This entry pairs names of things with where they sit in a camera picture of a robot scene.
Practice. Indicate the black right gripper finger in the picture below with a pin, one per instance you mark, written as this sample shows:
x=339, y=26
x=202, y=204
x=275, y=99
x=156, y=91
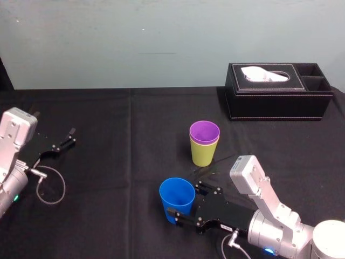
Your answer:
x=183, y=218
x=208, y=188

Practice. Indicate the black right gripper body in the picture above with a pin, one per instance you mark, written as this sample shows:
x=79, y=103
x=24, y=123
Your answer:
x=221, y=211

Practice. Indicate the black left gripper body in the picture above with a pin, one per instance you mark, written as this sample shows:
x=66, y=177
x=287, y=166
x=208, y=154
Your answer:
x=36, y=151

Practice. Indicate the blue plastic cup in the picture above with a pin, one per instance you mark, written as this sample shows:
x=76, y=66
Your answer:
x=175, y=194

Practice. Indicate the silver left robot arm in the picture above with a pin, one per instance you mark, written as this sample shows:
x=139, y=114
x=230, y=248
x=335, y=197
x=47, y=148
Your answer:
x=10, y=135

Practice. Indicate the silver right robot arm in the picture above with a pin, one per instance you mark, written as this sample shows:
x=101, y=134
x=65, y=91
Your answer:
x=269, y=194

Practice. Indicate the green plastic cup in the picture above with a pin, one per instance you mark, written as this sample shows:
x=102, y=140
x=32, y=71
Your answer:
x=202, y=155

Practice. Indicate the black table cloth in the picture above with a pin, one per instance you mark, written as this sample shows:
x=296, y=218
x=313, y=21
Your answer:
x=107, y=135

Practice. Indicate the purple plastic cup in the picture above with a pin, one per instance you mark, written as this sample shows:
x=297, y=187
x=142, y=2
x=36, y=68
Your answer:
x=203, y=133

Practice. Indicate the black leather tissue box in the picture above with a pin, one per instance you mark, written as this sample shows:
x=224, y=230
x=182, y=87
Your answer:
x=269, y=105

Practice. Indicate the white paper tissue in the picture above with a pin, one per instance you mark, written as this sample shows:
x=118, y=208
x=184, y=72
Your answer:
x=253, y=73

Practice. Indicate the dark panel at wall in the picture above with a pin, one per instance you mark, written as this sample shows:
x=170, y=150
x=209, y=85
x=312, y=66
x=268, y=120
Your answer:
x=5, y=75

